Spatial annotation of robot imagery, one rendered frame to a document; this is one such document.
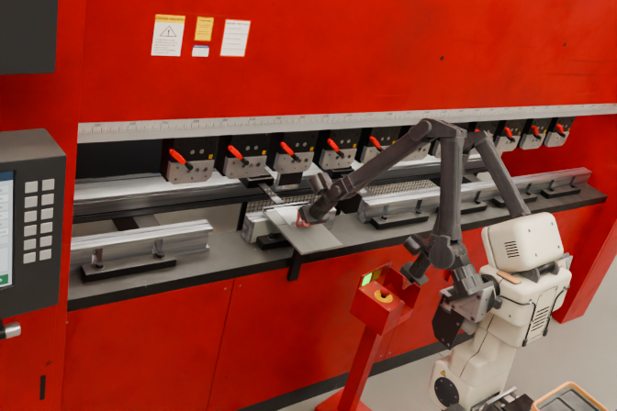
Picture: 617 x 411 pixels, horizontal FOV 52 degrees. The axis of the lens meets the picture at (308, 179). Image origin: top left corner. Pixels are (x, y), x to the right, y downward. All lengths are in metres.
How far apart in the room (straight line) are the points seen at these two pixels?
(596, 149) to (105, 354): 2.88
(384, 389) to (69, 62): 2.28
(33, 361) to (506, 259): 1.39
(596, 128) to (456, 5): 1.74
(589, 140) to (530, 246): 2.10
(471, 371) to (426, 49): 1.14
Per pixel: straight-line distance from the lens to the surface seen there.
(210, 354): 2.46
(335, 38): 2.11
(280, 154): 2.18
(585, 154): 4.00
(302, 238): 2.22
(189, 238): 2.21
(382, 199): 2.71
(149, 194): 2.37
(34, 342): 1.95
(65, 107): 1.57
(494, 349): 2.13
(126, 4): 1.75
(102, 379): 2.31
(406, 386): 3.31
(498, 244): 1.96
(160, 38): 1.81
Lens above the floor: 2.18
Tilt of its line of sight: 27 degrees down
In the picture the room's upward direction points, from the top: 14 degrees clockwise
